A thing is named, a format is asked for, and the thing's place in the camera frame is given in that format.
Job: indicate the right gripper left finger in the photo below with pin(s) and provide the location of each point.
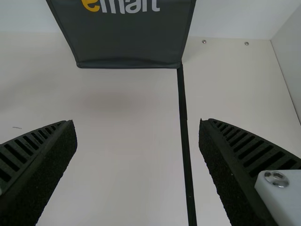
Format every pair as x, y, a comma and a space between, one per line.
35, 164

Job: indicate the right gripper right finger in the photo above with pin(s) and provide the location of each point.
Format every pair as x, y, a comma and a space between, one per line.
247, 169

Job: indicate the black strip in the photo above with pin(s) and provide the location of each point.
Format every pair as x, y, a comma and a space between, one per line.
187, 141

